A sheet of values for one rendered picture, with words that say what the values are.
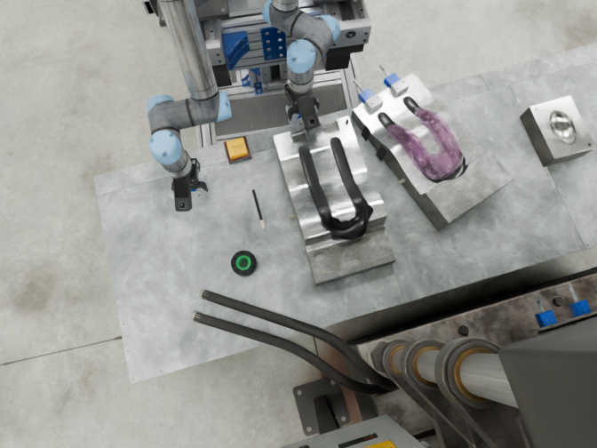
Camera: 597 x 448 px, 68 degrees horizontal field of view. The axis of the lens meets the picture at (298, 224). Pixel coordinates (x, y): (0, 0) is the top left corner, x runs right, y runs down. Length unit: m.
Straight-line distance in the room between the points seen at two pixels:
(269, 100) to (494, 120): 1.11
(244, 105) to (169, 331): 1.28
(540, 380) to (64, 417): 2.29
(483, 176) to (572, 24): 1.88
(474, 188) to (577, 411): 1.17
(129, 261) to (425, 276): 0.96
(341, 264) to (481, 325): 0.48
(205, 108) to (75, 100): 1.72
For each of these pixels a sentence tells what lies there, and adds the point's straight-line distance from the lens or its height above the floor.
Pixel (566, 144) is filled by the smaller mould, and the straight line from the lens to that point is 1.73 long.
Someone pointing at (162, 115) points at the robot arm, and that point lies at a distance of 1.24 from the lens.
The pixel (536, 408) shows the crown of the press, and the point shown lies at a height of 1.84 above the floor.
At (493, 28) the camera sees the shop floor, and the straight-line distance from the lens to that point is 3.05.
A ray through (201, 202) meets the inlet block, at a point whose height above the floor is 0.85.
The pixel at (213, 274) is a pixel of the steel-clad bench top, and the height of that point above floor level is 0.80.
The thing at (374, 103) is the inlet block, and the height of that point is 0.88.
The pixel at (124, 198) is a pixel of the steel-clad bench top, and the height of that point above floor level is 0.80.
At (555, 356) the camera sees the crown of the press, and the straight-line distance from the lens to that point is 0.36.
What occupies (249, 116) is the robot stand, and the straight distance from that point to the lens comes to 2.31.
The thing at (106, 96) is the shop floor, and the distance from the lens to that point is 2.82.
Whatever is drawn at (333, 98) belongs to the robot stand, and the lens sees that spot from 2.34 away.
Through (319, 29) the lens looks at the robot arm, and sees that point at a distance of 1.33.
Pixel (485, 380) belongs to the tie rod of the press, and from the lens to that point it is 0.62.
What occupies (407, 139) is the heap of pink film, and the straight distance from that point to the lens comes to 1.49.
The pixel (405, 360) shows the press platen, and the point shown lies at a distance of 0.96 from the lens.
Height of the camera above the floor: 2.22
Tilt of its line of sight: 75 degrees down
